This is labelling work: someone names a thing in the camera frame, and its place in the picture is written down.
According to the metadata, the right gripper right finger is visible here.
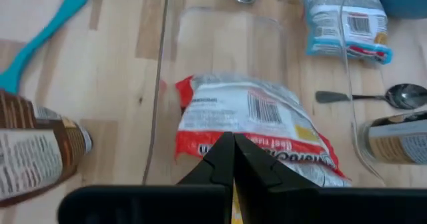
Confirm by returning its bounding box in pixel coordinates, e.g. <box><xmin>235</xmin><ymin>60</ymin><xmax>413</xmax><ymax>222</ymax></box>
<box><xmin>234</xmin><ymin>133</ymin><xmax>427</xmax><ymax>224</ymax></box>

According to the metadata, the Trader Joe's taco seasoning packet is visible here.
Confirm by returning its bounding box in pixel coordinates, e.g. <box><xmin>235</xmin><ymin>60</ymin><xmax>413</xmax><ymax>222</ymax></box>
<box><xmin>0</xmin><ymin>89</ymin><xmax>93</xmax><ymax>208</ymax></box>

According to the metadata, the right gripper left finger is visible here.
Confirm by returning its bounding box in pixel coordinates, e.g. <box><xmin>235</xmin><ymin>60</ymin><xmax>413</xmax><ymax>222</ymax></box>
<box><xmin>58</xmin><ymin>131</ymin><xmax>234</xmax><ymax>224</ymax></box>

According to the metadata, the red Maruchan ramen packet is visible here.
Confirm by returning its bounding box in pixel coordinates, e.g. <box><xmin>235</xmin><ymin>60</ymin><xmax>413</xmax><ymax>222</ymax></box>
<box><xmin>173</xmin><ymin>73</ymin><xmax>352</xmax><ymax>189</ymax></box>

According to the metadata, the yellow chicken ramen packet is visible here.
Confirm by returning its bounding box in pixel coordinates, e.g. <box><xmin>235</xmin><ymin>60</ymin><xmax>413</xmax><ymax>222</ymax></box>
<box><xmin>232</xmin><ymin>183</ymin><xmax>247</xmax><ymax>224</ymax></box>

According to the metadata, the clear plastic bin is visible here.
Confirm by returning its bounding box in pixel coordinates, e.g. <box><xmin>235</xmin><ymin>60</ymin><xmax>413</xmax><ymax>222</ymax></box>
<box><xmin>141</xmin><ymin>0</ymin><xmax>388</xmax><ymax>188</ymax></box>

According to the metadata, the teal flat lid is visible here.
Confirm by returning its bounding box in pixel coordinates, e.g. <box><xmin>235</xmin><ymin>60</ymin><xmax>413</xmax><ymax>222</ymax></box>
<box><xmin>0</xmin><ymin>0</ymin><xmax>90</xmax><ymax>95</ymax></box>

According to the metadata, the blue ramen packet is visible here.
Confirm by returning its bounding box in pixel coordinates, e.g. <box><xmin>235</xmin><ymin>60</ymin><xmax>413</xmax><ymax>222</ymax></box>
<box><xmin>302</xmin><ymin>0</ymin><xmax>394</xmax><ymax>65</ymax></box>

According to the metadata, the blue bowl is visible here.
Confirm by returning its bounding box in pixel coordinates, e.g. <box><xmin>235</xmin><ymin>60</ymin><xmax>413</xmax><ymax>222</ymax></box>
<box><xmin>370</xmin><ymin>0</ymin><xmax>427</xmax><ymax>20</ymax></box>

